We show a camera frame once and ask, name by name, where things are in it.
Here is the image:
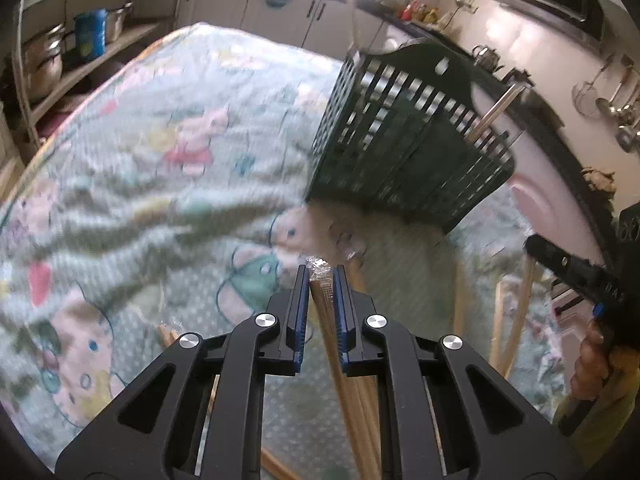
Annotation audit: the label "blue plastic container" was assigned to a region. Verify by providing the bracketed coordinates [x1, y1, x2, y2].
[74, 8, 109, 59]

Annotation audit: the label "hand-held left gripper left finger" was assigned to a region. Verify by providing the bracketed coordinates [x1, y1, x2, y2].
[55, 262, 312, 480]

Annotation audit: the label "ginger root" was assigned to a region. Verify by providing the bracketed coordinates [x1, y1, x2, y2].
[581, 165, 617, 194]

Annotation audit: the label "person's right hand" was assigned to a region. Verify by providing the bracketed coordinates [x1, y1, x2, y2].
[570, 320, 615, 402]

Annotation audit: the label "group of condiment bottles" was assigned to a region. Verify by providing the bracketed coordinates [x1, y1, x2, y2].
[399, 0, 454, 31]

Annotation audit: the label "steel ladle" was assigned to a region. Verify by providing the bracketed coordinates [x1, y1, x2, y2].
[616, 67, 640, 127]
[615, 127, 640, 155]
[595, 57, 633, 115]

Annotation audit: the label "small steel pot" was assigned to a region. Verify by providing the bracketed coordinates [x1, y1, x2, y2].
[104, 2, 134, 44]

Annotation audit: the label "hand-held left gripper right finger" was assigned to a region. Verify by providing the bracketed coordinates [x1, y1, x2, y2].
[332, 264, 583, 480]

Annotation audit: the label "large steel pot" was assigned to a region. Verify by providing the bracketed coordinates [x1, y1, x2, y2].
[21, 24, 67, 102]

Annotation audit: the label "pink cabinet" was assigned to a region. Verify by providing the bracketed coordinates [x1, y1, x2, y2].
[507, 167, 603, 286]

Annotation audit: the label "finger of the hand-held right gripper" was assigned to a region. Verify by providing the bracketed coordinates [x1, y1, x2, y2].
[524, 235, 622, 312]

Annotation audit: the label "wire strainer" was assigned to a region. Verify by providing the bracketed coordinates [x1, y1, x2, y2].
[571, 54, 615, 117]

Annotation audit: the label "person's yellow clothing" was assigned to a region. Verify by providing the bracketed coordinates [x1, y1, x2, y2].
[554, 377, 638, 466]

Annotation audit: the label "cartoon printed blanket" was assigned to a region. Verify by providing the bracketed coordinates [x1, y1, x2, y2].
[0, 22, 571, 471]

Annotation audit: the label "white kitchen cabinets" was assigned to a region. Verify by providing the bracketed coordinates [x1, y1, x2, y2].
[184, 0, 401, 62]

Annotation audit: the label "steel kettle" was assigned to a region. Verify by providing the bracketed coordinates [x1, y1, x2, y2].
[471, 43, 504, 74]

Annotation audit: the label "dark green plastic utensil basket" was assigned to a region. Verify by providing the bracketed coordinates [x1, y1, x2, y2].
[305, 37, 516, 235]

